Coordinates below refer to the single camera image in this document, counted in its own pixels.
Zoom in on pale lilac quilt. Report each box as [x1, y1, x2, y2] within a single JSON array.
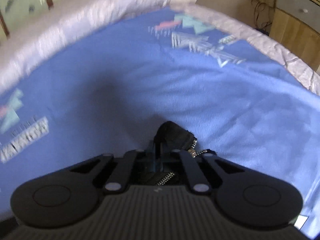
[[1, 0, 319, 94]]

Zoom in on wooden drawer cabinet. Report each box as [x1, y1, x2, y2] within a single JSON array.
[[269, 0, 319, 72]]

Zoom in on blue patterned bed sheet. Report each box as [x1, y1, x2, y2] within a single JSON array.
[[1, 8, 319, 238]]

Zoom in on black pants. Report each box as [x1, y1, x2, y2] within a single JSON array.
[[147, 121, 217, 185]]

